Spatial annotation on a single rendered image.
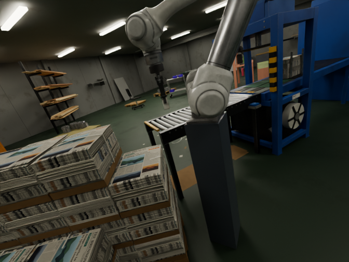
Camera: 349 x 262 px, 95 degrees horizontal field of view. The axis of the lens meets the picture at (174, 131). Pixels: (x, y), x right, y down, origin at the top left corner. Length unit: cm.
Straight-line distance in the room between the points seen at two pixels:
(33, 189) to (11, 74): 899
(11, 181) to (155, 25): 96
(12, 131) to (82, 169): 874
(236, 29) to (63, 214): 118
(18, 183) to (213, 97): 99
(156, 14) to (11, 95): 923
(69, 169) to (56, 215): 31
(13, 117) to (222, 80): 934
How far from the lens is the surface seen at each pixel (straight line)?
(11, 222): 129
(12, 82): 984
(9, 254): 142
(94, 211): 107
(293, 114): 254
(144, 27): 66
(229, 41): 69
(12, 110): 965
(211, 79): 65
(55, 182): 101
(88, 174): 92
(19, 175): 108
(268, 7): 228
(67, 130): 647
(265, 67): 668
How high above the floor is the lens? 131
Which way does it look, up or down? 21 degrees down
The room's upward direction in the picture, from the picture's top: 14 degrees counter-clockwise
